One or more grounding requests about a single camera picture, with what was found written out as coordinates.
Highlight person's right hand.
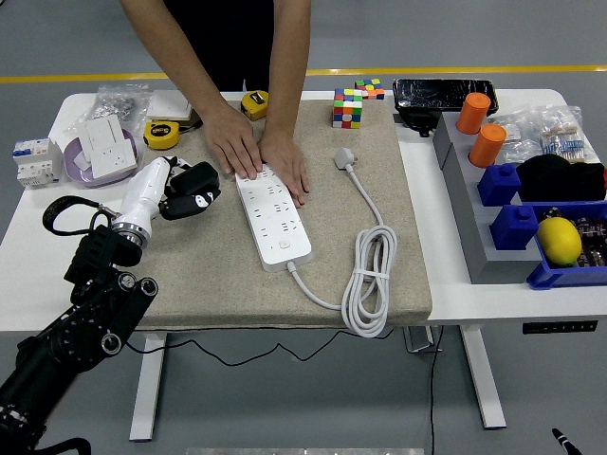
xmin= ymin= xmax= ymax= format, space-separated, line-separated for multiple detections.
xmin=201 ymin=101 xmax=265 ymax=181

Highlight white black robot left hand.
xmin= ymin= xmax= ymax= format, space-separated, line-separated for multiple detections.
xmin=112 ymin=155 xmax=222 ymax=238

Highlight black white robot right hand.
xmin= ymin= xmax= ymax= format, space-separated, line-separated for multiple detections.
xmin=551 ymin=428 xmax=578 ymax=455

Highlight person's left hand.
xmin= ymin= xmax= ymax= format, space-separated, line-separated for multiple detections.
xmin=258 ymin=131 xmax=312 ymax=209

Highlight black plug adapter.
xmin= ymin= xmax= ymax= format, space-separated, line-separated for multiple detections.
xmin=169 ymin=160 xmax=221 ymax=196

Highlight white power strip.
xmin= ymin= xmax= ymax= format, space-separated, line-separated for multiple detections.
xmin=235 ymin=163 xmax=314 ymax=273

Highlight black adapter cord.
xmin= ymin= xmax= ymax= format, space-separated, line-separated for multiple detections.
xmin=123 ymin=326 xmax=395 ymax=369

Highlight white socket panel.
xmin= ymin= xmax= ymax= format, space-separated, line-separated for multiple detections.
xmin=89 ymin=139 xmax=139 ymax=180

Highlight yellow tape measure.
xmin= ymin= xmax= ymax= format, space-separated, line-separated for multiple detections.
xmin=142 ymin=119 xmax=182 ymax=151
xmin=239 ymin=89 xmax=270 ymax=121

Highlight purple bowl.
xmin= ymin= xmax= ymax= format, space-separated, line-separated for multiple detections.
xmin=63 ymin=127 xmax=139 ymax=190

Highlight large colourful puzzle cube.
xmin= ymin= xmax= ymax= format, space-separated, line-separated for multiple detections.
xmin=331 ymin=87 xmax=364 ymax=129

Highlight clear bag of screws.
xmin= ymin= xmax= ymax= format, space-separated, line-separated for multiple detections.
xmin=64 ymin=82 xmax=151 ymax=137

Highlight person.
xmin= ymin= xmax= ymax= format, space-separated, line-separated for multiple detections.
xmin=163 ymin=0 xmax=276 ymax=94

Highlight white circuit breaker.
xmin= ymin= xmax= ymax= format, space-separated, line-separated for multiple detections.
xmin=11 ymin=136 xmax=65 ymax=190

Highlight small colourful puzzle cube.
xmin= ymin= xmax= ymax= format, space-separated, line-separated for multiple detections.
xmin=354 ymin=78 xmax=386 ymax=101

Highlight black table control panel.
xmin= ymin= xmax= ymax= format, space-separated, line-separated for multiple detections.
xmin=522 ymin=320 xmax=598 ymax=336

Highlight grey-brown mat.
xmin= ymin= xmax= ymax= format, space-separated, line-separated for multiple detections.
xmin=130 ymin=98 xmax=433 ymax=332

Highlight blue plastic bin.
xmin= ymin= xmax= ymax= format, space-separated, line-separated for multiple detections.
xmin=525 ymin=199 xmax=607 ymax=291

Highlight black tray in plastic wrap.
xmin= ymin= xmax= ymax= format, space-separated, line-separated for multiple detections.
xmin=392 ymin=78 xmax=500 ymax=118

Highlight orange cylinder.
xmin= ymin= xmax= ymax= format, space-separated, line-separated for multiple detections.
xmin=468 ymin=123 xmax=508 ymax=169
xmin=455 ymin=92 xmax=492 ymax=136

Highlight yellow lemon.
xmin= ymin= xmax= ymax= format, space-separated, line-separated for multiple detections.
xmin=536 ymin=216 xmax=583 ymax=268

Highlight grey stepped block holder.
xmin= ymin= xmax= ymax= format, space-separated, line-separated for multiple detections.
xmin=432 ymin=112 xmax=544 ymax=285

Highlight dark electronic parts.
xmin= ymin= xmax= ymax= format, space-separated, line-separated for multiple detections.
xmin=543 ymin=204 xmax=607 ymax=269

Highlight blue block with knob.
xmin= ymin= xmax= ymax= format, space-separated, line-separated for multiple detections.
xmin=476 ymin=163 xmax=523 ymax=208
xmin=488 ymin=204 xmax=541 ymax=251

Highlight clear plastic bag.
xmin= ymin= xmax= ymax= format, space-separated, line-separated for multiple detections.
xmin=487 ymin=111 xmax=544 ymax=167

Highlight black cloth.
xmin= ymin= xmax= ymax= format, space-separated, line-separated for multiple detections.
xmin=515 ymin=154 xmax=607 ymax=204

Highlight clear bag of resistors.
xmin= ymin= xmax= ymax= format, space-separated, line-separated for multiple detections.
xmin=535 ymin=103 xmax=601 ymax=165

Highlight white power cord with plug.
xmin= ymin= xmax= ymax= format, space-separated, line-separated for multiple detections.
xmin=286 ymin=146 xmax=398 ymax=338

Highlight white switch panel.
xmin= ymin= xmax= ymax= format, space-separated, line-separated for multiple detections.
xmin=75 ymin=115 xmax=129 ymax=155

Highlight white wall switch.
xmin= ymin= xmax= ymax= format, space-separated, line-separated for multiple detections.
xmin=145 ymin=89 xmax=193 ymax=120

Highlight black hanging cable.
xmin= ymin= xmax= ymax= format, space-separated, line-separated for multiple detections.
xmin=428 ymin=325 xmax=445 ymax=455

